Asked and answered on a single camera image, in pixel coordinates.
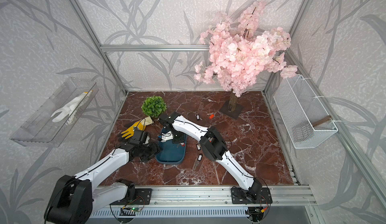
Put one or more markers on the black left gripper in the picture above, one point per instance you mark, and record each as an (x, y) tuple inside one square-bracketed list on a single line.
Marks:
[(155, 149)]

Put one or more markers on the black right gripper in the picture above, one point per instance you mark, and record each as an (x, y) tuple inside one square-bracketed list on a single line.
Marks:
[(178, 140)]

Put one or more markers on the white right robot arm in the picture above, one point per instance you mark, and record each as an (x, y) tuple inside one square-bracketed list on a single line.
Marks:
[(214, 148)]

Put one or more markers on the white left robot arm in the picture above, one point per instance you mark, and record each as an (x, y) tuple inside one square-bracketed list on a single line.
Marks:
[(76, 198)]

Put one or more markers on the teal plastic storage tray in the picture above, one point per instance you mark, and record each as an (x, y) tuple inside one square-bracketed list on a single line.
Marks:
[(171, 154)]

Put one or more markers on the yellow black work glove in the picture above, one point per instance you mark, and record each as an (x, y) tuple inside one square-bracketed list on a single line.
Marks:
[(139, 125)]

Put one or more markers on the green ball potted plant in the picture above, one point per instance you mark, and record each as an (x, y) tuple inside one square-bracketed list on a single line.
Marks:
[(154, 106)]

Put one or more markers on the small green circuit board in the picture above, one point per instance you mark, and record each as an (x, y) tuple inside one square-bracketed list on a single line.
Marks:
[(129, 211)]

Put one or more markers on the brown tree trunk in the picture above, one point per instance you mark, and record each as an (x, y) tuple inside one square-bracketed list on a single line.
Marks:
[(232, 102)]

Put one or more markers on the white glove on shelf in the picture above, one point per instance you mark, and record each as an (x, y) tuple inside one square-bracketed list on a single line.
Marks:
[(71, 108)]

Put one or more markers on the pink blossom tree crown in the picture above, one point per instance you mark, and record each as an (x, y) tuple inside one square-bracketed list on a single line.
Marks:
[(239, 54)]

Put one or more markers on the brown stick in basket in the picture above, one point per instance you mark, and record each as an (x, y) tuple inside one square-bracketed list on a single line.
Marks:
[(322, 121)]

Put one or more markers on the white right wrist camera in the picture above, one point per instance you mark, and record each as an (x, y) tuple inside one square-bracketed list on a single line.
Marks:
[(163, 137)]

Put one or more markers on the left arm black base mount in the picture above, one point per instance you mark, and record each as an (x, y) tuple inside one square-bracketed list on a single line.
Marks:
[(134, 195)]

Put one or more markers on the aluminium front rail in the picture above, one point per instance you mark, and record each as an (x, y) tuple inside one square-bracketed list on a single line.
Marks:
[(200, 197)]

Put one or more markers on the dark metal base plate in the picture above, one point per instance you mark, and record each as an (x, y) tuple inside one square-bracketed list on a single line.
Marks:
[(227, 110)]

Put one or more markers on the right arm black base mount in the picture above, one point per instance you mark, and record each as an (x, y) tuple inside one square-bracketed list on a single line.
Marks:
[(241, 196)]

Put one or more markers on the clear acrylic wall shelf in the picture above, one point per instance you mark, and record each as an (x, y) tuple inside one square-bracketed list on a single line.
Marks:
[(39, 130)]

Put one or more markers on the aluminium horizontal frame bar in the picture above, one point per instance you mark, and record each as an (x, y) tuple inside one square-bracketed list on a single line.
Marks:
[(155, 48)]

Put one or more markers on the white wire mesh basket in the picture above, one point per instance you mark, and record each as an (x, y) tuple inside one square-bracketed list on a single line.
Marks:
[(299, 107)]

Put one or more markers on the aluminium frame post left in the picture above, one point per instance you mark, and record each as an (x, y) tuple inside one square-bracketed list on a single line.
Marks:
[(95, 41)]

